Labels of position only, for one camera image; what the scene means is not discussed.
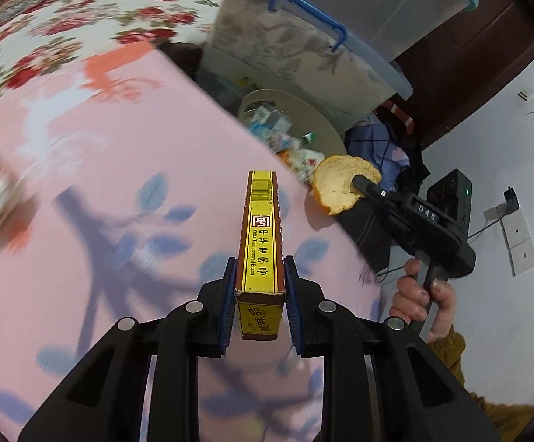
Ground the dark wooden door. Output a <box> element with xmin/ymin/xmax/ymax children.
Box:
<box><xmin>389</xmin><ymin>0</ymin><xmax>534</xmax><ymax>150</ymax></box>

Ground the floral bedsheet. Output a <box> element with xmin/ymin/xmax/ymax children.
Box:
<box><xmin>0</xmin><ymin>0</ymin><xmax>226</xmax><ymax>104</ymax></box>

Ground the person's right hand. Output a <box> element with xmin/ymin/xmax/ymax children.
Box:
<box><xmin>390</xmin><ymin>258</ymin><xmax>457</xmax><ymax>345</ymax></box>

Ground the yellow brown cardboard box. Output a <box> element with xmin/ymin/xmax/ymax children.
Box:
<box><xmin>234</xmin><ymin>170</ymin><xmax>288</xmax><ymax>341</ymax></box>

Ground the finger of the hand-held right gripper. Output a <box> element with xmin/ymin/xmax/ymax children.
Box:
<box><xmin>350</xmin><ymin>174</ymin><xmax>408</xmax><ymax>213</ymax></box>

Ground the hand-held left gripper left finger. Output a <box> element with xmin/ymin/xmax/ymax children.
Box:
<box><xmin>18</xmin><ymin>255</ymin><xmax>237</xmax><ymax>442</ymax></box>

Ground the white wall socket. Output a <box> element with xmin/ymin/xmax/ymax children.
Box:
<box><xmin>499</xmin><ymin>216</ymin><xmax>534</xmax><ymax>277</ymax></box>

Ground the clear storage box blue handle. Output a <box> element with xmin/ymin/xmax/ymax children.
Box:
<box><xmin>200</xmin><ymin>0</ymin><xmax>414</xmax><ymax>148</ymax></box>

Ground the large teal-lidded storage box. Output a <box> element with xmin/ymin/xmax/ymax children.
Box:
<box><xmin>290</xmin><ymin>0</ymin><xmax>478</xmax><ymax>63</ymax></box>

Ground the beige waste bin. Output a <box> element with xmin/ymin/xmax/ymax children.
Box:
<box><xmin>238</xmin><ymin>88</ymin><xmax>347</xmax><ymax>185</ymax></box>

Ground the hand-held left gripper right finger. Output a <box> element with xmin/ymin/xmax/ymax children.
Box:
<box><xmin>283</xmin><ymin>255</ymin><xmax>502</xmax><ymax>442</ymax></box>

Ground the black cable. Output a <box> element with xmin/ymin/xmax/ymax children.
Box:
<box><xmin>467</xmin><ymin>203</ymin><xmax>509</xmax><ymax>242</ymax></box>

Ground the person's right forearm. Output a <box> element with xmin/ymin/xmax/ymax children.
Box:
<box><xmin>430</xmin><ymin>325</ymin><xmax>534</xmax><ymax>442</ymax></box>

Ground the orange peel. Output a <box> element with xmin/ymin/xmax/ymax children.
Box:
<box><xmin>312</xmin><ymin>154</ymin><xmax>383</xmax><ymax>217</ymax></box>

